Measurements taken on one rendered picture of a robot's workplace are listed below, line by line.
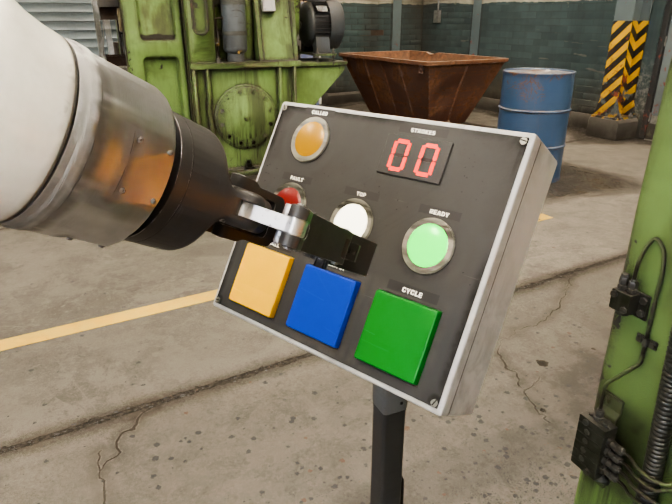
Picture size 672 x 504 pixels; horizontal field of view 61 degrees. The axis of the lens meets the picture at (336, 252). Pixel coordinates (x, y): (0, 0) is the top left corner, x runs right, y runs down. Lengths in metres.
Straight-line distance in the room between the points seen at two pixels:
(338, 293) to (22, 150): 0.42
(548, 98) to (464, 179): 4.36
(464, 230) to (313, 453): 1.46
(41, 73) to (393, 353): 0.42
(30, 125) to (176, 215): 0.09
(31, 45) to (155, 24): 4.73
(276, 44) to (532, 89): 2.13
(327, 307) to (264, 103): 4.49
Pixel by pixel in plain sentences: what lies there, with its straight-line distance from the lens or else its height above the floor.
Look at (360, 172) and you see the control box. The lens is 0.65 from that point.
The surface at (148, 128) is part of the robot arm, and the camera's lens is 0.28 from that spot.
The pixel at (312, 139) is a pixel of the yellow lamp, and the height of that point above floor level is 1.16.
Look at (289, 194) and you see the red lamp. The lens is 0.69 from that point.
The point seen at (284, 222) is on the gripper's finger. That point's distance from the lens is 0.33.
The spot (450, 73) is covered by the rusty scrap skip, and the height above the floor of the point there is 0.71.
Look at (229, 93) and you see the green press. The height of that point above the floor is 0.71.
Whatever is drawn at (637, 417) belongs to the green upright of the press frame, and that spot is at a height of 0.86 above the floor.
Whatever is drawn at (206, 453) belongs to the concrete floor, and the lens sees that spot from 1.99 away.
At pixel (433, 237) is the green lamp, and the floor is 1.10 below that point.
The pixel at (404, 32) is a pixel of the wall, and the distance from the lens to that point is 9.96.
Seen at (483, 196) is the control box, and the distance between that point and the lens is 0.57.
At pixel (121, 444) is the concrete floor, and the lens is 2.10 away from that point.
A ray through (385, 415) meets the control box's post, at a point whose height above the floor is 0.80.
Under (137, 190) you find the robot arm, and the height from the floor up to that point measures 1.23.
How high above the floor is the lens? 1.30
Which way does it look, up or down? 23 degrees down
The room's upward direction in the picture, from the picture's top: straight up
